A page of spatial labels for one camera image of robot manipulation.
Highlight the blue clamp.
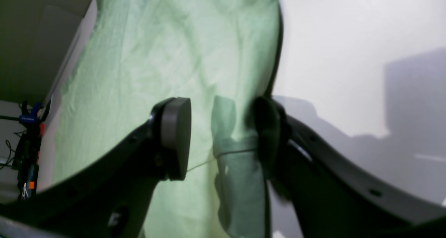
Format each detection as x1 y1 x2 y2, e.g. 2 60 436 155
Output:
18 100 48 124

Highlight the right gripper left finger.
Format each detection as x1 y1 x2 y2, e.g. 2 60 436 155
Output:
1 97 191 238

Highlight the light green T-shirt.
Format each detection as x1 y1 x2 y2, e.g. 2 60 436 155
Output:
51 0 280 238

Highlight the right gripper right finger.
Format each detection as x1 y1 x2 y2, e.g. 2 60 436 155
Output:
253 96 445 238

